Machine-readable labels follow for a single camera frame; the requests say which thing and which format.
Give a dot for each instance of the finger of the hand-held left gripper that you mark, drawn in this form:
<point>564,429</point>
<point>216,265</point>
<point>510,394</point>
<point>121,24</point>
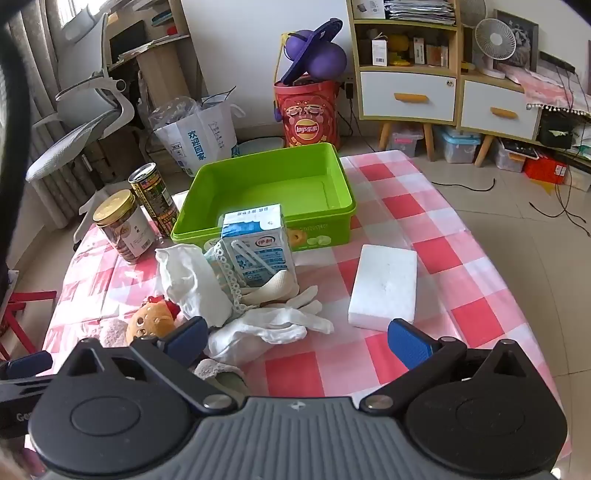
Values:
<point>27,363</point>

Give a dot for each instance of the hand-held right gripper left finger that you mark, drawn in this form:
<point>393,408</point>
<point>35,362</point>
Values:
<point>189,334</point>

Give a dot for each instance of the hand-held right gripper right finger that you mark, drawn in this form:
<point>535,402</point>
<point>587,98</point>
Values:
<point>407,344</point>

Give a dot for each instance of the burger plush toy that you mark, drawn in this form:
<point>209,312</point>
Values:
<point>147,323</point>

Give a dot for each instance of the green plastic bin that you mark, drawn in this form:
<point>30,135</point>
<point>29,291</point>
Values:
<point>277,184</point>

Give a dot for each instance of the red stool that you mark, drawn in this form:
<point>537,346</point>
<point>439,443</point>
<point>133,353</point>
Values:
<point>18,323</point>

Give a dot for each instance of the white foam block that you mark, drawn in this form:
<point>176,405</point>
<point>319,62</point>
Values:
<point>383,286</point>

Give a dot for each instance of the pink plush toy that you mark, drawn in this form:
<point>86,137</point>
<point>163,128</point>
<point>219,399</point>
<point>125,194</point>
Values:
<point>113,332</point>

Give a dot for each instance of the beige sock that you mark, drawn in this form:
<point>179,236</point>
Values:
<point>277,286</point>

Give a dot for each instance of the blue white milk carton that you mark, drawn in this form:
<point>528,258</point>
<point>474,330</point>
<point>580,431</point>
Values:
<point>258,249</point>

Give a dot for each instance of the gold lid cookie jar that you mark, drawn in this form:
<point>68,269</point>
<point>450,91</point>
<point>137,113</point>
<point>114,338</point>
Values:
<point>129,230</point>

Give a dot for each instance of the pink checked tablecloth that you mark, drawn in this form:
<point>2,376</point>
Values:
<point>415,221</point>

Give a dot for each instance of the tall printed tin can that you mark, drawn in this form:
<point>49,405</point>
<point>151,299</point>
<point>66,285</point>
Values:
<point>157,203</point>

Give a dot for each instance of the white paper shopping bag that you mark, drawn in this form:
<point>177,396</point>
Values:
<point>203,138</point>

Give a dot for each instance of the blue lid storage box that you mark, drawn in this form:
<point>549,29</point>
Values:
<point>457,147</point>

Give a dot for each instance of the clear storage box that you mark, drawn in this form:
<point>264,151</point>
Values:
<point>406,141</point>
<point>512,159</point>

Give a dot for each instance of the clear plastic bag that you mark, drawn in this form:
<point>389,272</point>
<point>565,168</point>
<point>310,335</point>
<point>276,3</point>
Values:
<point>173,113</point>

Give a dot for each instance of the red cardboard box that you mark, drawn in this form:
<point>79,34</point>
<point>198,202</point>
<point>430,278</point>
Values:
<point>545,168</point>

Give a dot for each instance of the red snack bucket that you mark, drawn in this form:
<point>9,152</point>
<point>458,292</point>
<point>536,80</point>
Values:
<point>307,120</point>

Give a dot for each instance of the tall wooden drawer cabinet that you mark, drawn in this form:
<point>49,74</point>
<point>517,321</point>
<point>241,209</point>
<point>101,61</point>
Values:
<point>406,97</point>

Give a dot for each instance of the short wooden drawer cabinet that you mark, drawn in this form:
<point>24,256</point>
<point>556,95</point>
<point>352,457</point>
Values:
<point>498,108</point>

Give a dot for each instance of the white mesh office chair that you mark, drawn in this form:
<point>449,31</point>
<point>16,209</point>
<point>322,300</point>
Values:
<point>87,101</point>

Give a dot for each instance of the wooden desk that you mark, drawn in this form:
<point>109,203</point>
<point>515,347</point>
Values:
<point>166,64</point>

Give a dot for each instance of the pink table cloth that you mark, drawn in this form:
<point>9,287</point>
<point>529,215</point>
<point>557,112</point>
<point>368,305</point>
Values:
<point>549,87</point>

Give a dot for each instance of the white shelf box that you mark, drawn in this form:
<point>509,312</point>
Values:
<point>379,51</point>

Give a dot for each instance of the purple jump ball toy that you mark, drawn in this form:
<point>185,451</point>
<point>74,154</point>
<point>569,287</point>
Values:
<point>323,60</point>

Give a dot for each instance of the yellow toy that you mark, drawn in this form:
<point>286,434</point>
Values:
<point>399,46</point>

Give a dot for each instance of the black monitor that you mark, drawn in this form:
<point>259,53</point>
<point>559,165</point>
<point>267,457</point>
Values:
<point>127,39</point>

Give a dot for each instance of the grey curtain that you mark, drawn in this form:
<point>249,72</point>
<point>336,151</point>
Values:
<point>51,55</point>

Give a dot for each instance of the white desk fan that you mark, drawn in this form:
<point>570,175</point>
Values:
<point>495,39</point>

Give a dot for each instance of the framed dark picture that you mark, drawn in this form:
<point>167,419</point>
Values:
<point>526,41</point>

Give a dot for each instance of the stack of papers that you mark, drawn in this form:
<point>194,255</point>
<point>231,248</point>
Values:
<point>420,9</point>

